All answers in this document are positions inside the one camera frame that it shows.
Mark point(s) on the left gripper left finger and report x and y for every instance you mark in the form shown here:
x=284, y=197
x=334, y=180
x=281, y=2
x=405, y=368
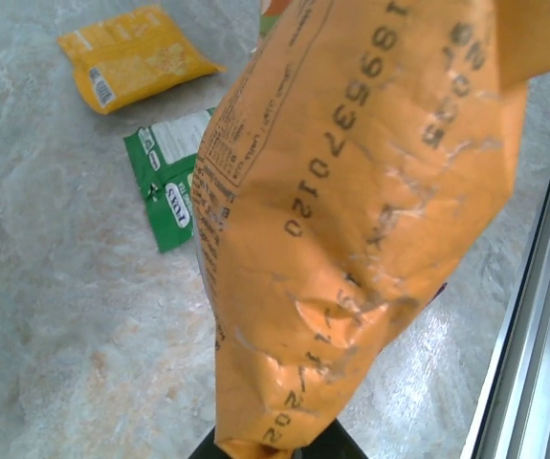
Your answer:
x=210, y=442

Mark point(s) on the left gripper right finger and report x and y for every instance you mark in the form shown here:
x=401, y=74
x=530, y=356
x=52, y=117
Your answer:
x=336, y=442

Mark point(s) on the orange snack packet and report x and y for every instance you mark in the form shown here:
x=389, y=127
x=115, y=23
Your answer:
x=351, y=215

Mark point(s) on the green Fox's candy packet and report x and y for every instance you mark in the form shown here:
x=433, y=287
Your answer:
x=169, y=186

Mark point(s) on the yellow snack packet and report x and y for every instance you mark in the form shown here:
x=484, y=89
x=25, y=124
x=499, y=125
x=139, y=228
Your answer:
x=136, y=57

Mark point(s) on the wide aluminium mounting rail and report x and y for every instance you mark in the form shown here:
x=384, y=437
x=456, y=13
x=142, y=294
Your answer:
x=542, y=334

